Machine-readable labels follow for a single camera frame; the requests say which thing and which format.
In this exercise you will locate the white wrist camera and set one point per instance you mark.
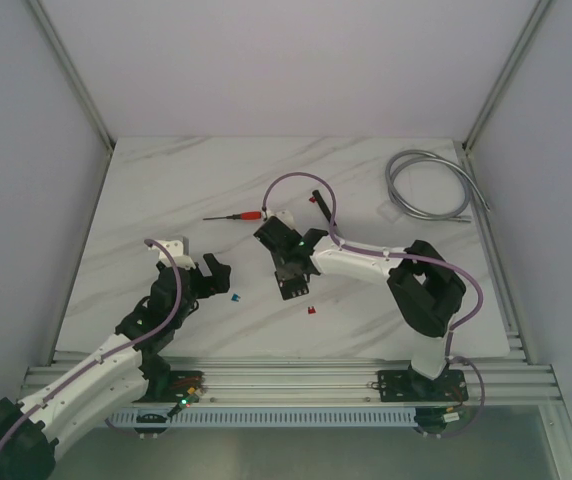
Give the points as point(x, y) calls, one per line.
point(177, 249)
point(284, 216)

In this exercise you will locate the right aluminium frame post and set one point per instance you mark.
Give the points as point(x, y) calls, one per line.
point(508, 71)

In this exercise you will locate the white slotted cable duct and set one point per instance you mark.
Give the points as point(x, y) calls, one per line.
point(269, 417)

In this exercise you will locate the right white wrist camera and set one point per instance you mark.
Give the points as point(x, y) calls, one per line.
point(284, 216)

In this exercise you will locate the left aluminium frame post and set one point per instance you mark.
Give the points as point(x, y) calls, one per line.
point(66, 64)

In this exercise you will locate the black handle claw hammer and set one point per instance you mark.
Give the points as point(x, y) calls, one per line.
point(322, 205)

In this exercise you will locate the black fuse box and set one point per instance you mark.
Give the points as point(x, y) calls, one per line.
point(292, 287)

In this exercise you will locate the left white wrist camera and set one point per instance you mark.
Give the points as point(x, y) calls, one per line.
point(177, 249)

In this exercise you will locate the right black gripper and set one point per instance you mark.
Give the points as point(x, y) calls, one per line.
point(276, 263)

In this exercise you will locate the aluminium frame post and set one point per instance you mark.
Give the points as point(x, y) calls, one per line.
point(66, 64)
point(508, 71)

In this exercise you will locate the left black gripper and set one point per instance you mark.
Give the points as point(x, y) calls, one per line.
point(199, 280)

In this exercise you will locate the red handle screwdriver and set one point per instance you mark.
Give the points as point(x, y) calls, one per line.
point(244, 216)

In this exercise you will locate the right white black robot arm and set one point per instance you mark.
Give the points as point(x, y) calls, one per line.
point(427, 294)

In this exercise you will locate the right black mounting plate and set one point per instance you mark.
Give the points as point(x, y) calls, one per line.
point(395, 386)

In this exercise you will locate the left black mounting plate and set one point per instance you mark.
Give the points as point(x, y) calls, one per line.
point(172, 386)

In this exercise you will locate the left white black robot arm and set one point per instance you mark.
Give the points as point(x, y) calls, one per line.
point(38, 430)

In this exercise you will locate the black mounting plate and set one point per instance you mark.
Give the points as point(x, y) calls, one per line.
point(172, 386)
point(395, 386)

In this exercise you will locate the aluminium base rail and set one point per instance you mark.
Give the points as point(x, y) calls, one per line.
point(349, 382)

